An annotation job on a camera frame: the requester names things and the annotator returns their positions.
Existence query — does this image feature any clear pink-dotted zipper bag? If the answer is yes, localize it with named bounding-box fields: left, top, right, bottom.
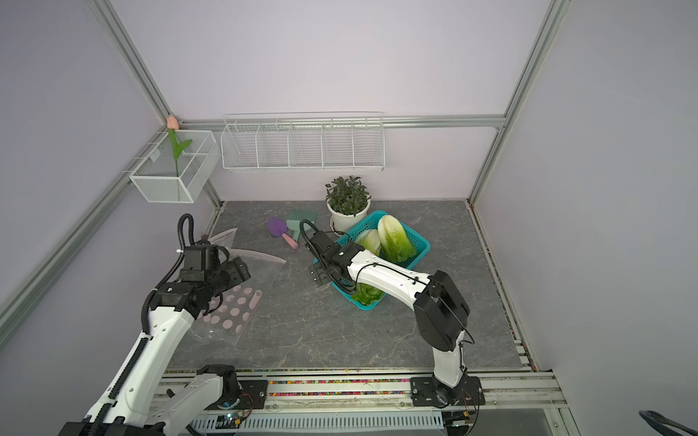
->
left=191, top=249, right=286, bottom=346

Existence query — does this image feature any chinese cabbage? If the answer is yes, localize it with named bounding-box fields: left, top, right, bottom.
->
left=377, top=214, right=417, bottom=263
left=356, top=229, right=382, bottom=256
left=352, top=283, right=385, bottom=306

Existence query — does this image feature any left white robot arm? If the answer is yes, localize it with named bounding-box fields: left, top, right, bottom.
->
left=60, top=214, right=250, bottom=435

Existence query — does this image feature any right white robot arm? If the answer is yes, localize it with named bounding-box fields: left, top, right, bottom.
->
left=300, top=219, right=485, bottom=409

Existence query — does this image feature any potted green plant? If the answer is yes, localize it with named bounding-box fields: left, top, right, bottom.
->
left=325, top=175, right=372, bottom=234

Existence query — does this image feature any artificial pink tulip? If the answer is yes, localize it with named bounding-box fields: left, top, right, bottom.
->
left=167, top=114, right=192, bottom=176

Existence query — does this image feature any white mesh wall basket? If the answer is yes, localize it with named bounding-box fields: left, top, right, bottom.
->
left=129, top=130, right=221, bottom=203

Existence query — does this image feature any white wire wall rack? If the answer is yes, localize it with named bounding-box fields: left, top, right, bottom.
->
left=221, top=112, right=385, bottom=173

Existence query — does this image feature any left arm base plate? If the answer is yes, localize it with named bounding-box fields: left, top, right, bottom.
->
left=216, top=380, right=269, bottom=411

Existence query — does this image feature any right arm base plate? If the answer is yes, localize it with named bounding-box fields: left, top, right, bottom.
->
left=410, top=375, right=485, bottom=409

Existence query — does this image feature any black cable loop corner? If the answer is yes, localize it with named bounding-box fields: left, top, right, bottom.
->
left=638, top=410, right=698, bottom=436

